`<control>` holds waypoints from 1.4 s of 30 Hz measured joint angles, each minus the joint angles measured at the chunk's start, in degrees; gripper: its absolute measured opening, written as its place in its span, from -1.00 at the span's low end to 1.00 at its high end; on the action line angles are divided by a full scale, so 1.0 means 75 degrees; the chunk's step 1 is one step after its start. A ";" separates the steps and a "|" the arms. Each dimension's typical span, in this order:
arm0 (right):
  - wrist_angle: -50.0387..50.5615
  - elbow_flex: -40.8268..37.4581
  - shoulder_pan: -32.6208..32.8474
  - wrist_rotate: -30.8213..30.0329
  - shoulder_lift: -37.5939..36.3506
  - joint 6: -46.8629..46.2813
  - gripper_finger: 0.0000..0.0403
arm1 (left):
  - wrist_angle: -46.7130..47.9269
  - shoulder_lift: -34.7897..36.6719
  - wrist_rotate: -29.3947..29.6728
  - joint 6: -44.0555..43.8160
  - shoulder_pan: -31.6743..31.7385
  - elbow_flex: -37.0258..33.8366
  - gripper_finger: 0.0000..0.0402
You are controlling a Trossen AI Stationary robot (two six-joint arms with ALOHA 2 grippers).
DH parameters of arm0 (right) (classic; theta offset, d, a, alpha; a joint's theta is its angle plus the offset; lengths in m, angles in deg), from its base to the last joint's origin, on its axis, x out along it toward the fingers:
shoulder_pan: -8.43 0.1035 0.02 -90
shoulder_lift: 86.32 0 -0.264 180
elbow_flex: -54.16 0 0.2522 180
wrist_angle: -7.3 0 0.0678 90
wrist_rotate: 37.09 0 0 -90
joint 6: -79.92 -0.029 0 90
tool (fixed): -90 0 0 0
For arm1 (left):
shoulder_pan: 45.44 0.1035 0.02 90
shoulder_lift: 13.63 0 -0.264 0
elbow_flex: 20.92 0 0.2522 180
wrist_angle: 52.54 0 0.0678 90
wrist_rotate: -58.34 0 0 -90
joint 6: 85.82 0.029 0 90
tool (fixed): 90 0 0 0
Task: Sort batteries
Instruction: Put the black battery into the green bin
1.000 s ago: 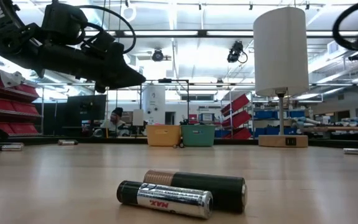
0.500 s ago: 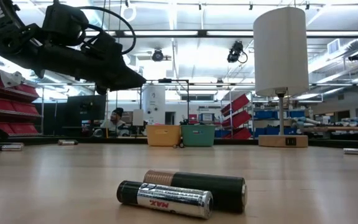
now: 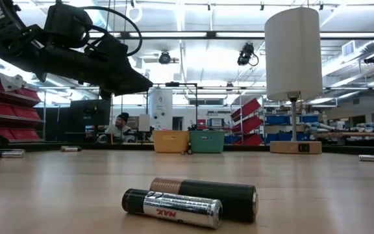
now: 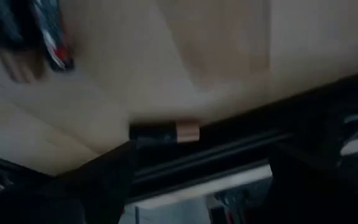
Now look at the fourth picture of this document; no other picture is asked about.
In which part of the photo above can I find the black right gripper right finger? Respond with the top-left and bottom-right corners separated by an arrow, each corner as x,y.
267,145 -> 358,224

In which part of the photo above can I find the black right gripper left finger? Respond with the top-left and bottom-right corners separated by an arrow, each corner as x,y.
39,139 -> 138,224

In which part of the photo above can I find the silver black Energizer battery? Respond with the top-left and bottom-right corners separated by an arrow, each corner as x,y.
31,0 -> 76,73

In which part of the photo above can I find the black aluminium table frame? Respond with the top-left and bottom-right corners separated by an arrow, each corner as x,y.
0,67 -> 358,224

